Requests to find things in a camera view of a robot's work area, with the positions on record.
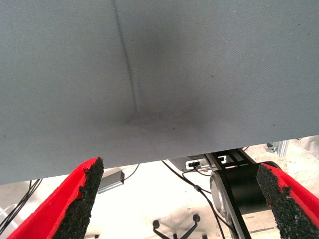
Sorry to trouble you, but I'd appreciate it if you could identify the dark grey table cloth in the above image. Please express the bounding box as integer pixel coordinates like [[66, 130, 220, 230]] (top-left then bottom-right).
[[0, 0, 319, 185]]

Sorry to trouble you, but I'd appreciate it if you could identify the black frame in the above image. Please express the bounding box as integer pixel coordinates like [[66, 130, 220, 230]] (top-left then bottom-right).
[[205, 147, 284, 239]]

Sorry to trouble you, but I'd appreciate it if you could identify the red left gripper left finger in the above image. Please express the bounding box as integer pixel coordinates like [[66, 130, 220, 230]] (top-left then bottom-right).
[[7, 156, 105, 239]]

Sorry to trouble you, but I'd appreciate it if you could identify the black chair base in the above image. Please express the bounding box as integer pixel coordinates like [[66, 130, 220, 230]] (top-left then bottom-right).
[[152, 214, 208, 239]]

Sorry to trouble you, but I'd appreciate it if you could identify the aluminium profile bar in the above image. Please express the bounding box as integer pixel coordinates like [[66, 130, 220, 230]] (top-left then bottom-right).
[[278, 139, 290, 158]]

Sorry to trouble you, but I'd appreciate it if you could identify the thin black floor cable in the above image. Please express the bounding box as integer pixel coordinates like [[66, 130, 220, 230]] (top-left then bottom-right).
[[161, 160, 236, 239], [0, 178, 43, 233], [123, 163, 141, 180]]

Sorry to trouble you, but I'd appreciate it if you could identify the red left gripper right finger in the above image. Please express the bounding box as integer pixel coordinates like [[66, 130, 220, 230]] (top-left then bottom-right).
[[256, 163, 319, 239]]

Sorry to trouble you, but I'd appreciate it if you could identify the dark grey base panel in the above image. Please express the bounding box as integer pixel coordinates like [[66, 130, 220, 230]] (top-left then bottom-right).
[[167, 153, 212, 173]]

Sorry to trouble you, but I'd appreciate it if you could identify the grey power box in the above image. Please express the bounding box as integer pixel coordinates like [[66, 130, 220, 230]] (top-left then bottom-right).
[[97, 170, 125, 194]]

